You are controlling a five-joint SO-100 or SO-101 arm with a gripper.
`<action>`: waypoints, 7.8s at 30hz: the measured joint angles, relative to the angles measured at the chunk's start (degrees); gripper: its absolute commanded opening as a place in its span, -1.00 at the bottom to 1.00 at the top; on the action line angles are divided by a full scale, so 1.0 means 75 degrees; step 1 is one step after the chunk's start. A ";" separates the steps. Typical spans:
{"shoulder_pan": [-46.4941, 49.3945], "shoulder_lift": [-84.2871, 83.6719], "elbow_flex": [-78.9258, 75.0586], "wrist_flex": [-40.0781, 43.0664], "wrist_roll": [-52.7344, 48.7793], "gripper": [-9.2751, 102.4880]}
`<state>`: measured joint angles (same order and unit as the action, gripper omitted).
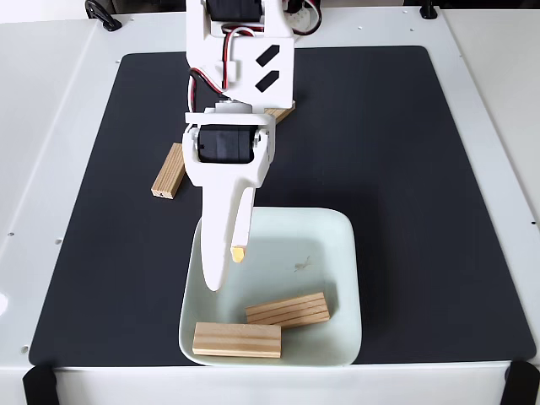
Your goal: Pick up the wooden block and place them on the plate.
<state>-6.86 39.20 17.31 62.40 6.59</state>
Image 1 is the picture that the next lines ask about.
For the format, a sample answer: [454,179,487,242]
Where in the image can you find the wooden block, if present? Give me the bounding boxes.
[150,142,187,199]
[192,321,283,359]
[245,292,331,330]
[262,102,297,126]

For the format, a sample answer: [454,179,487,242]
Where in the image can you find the pale green square plate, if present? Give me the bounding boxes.
[177,205,363,368]

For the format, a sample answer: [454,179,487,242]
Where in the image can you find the black rubber mat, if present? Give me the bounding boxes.
[28,45,537,367]

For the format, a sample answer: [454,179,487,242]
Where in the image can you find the red black white cable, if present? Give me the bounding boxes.
[187,0,322,113]

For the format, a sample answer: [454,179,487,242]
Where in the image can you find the black corner bracket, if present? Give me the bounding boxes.
[501,359,540,405]
[21,363,58,405]

